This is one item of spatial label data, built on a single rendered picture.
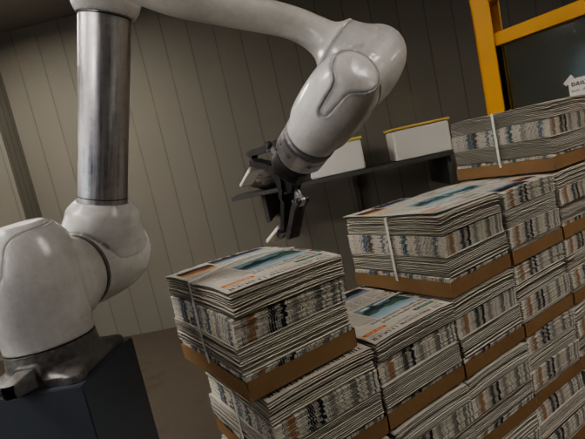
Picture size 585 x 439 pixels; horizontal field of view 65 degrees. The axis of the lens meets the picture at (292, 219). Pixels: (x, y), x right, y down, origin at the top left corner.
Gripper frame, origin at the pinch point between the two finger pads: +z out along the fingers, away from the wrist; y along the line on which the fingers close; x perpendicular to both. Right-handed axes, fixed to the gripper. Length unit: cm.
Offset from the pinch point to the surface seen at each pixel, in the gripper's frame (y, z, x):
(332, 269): 16.5, 4.1, 12.1
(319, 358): 32.1, 12.1, 4.2
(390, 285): 23, 31, 47
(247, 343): 23.4, 8.0, -11.1
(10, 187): -206, 321, -32
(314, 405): 40.1, 14.9, -0.2
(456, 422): 62, 26, 41
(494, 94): -38, 32, 159
